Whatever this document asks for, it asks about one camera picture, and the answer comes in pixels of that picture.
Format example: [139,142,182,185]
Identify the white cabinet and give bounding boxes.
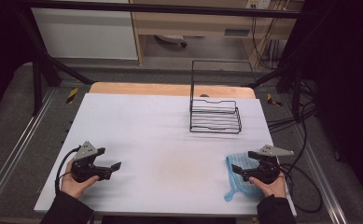
[31,0,139,61]

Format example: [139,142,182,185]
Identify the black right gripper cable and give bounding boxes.
[278,162,324,215]

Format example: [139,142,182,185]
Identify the black hanging cables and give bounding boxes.
[251,0,290,71]

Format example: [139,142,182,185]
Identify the black curtain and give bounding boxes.
[0,0,38,127]
[289,0,363,202]

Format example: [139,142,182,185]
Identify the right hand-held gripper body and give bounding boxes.
[241,144,295,185]

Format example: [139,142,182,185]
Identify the aluminium floor rail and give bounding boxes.
[294,123,349,224]
[0,88,60,217]

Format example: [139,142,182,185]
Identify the person's right hand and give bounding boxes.
[247,175,287,199]

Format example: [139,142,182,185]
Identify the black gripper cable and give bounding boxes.
[54,145,82,196]
[278,162,324,215]

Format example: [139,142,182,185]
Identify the black wire rack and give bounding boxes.
[188,59,255,135]

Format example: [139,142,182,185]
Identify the light blue cloth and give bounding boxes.
[223,152,266,203]

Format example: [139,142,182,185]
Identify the yellow black floor tape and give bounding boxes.
[266,92,284,107]
[65,87,79,105]

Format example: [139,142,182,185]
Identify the light wooden desk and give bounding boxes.
[129,0,305,67]

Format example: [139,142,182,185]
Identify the white power strip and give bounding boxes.
[245,0,272,10]

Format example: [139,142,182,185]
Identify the person's left hand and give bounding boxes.
[60,160,101,201]

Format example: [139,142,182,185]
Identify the wooden table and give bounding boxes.
[88,81,257,100]

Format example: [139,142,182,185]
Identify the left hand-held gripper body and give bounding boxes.
[71,140,112,183]

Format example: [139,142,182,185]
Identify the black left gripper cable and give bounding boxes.
[54,145,82,196]

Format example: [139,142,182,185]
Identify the white object with caster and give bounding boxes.
[155,34,188,49]

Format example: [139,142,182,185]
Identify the black metal frame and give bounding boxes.
[13,0,312,118]

